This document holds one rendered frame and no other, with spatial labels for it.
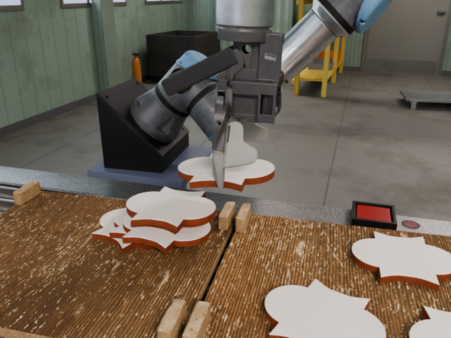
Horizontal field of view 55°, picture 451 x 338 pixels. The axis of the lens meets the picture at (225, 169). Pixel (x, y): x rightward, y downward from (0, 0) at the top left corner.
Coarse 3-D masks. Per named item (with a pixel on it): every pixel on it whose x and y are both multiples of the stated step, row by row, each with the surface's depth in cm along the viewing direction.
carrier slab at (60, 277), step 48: (48, 192) 86; (0, 240) 69; (48, 240) 69; (96, 240) 69; (0, 288) 58; (48, 288) 58; (96, 288) 58; (144, 288) 58; (192, 288) 58; (0, 336) 52; (48, 336) 50; (96, 336) 50; (144, 336) 50
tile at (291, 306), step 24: (288, 288) 56; (312, 288) 56; (264, 312) 53; (288, 312) 52; (312, 312) 52; (336, 312) 52; (360, 312) 52; (288, 336) 48; (312, 336) 48; (336, 336) 48; (360, 336) 48; (384, 336) 48
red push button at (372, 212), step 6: (360, 210) 80; (366, 210) 80; (372, 210) 80; (378, 210) 80; (384, 210) 80; (360, 216) 78; (366, 216) 78; (372, 216) 78; (378, 216) 78; (384, 216) 78; (390, 216) 78
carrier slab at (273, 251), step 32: (256, 224) 74; (288, 224) 74; (320, 224) 74; (224, 256) 65; (256, 256) 65; (288, 256) 65; (320, 256) 65; (224, 288) 58; (256, 288) 58; (352, 288) 58; (384, 288) 58; (416, 288) 58; (448, 288) 58; (224, 320) 52; (256, 320) 52; (384, 320) 52; (416, 320) 52
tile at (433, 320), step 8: (424, 312) 53; (432, 312) 52; (440, 312) 52; (448, 312) 52; (424, 320) 50; (432, 320) 50; (440, 320) 50; (448, 320) 50; (416, 328) 49; (424, 328) 49; (432, 328) 49; (440, 328) 49; (448, 328) 49; (416, 336) 48; (424, 336) 48; (432, 336) 48; (440, 336) 48; (448, 336) 48
